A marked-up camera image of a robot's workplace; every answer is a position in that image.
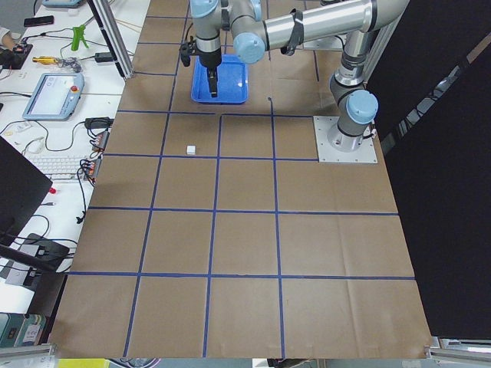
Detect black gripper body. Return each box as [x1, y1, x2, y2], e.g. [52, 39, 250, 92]
[180, 37, 222, 70]

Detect white block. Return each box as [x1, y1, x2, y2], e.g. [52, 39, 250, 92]
[186, 145, 196, 156]

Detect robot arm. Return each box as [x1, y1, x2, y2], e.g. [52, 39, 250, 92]
[180, 0, 408, 153]

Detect blue plastic tray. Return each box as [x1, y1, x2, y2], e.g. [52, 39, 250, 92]
[191, 54, 249, 104]

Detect black power adapter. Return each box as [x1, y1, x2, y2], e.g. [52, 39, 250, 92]
[94, 52, 114, 63]

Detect teach pendant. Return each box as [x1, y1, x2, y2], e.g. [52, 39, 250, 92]
[22, 73, 84, 121]

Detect yellow tool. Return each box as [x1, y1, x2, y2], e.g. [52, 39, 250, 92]
[32, 56, 59, 65]

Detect white keyboard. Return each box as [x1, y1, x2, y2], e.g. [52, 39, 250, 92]
[26, 155, 91, 182]

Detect black monitor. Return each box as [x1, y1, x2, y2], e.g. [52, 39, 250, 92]
[0, 138, 52, 246]

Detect aluminium frame post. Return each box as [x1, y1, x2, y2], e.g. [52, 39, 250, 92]
[87, 0, 133, 80]

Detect green handled reacher grabber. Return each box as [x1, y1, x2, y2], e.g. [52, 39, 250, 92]
[71, 24, 89, 51]

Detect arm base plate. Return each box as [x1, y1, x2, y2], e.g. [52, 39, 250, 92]
[312, 116, 377, 164]

